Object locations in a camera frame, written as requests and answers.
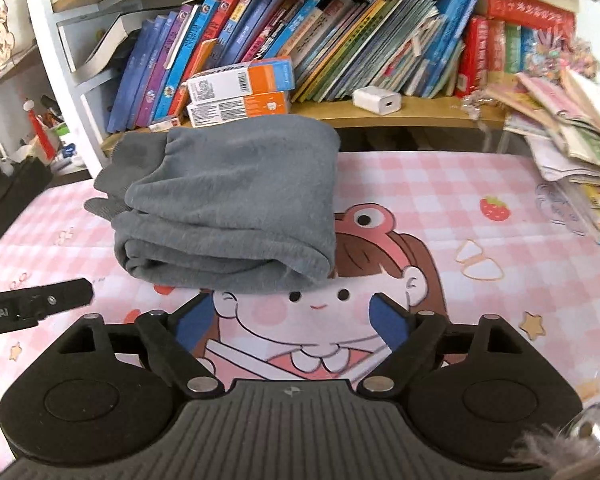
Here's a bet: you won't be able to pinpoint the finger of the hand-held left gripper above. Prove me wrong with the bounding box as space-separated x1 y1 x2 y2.
10 279 95 322

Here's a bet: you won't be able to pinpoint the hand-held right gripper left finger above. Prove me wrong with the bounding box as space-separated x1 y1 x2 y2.
57 292 226 401

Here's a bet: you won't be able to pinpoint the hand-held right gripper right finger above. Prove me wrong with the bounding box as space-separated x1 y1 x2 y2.
358 292 529 401

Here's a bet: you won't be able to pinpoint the grey pants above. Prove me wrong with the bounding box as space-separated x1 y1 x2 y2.
84 114 342 295

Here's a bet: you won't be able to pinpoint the pink checked printed table mat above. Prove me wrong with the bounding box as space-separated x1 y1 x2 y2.
0 150 600 480

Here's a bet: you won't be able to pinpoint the white jar with green lid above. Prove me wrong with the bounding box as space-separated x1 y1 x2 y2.
52 124 87 169

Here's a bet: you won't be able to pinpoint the red pen with figure cap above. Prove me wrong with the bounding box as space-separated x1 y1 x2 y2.
24 99 54 162

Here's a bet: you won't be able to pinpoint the bunch of pens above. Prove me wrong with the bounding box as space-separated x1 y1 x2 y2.
40 95 67 129

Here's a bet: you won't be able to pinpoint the small red and white box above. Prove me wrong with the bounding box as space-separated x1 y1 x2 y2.
147 115 184 134

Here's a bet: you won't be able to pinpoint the wooden bookshelf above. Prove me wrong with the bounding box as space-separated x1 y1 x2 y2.
25 0 600 162

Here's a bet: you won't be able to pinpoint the orange and white box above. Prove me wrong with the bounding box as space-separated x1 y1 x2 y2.
186 57 296 106
186 91 292 129

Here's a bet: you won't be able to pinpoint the white side shelf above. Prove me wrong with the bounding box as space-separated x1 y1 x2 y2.
0 45 92 182

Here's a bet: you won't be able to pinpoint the white charger plug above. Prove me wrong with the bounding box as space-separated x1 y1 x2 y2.
352 86 402 116

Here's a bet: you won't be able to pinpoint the grey fur bell charm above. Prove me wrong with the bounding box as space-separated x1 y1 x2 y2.
510 400 600 480

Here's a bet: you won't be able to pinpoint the thick white-paged book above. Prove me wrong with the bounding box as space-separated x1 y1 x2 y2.
70 12 147 84

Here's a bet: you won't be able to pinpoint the pile of booklets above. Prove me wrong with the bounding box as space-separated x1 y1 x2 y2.
485 67 600 252

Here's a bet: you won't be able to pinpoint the row of colourful books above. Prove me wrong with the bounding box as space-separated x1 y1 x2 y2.
106 0 523 134

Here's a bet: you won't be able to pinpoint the colourful bead ornaments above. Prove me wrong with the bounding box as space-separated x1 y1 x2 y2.
522 30 599 82

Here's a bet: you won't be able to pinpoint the thick red book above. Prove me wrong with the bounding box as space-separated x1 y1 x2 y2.
485 0 577 37

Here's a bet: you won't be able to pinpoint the dark bag with strap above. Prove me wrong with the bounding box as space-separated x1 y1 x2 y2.
0 157 54 252

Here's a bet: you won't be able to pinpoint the bead chain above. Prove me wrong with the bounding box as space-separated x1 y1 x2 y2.
460 92 497 154

